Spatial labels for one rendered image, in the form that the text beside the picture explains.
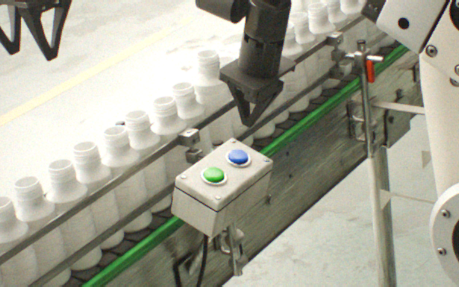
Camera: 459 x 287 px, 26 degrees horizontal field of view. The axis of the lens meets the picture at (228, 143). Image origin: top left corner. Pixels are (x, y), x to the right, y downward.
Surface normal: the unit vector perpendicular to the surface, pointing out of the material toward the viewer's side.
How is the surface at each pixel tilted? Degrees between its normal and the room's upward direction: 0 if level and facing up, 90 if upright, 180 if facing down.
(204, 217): 90
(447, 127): 100
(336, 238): 0
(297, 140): 90
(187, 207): 90
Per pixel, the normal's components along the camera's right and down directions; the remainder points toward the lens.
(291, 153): 0.80, 0.16
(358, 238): -0.14, -0.89
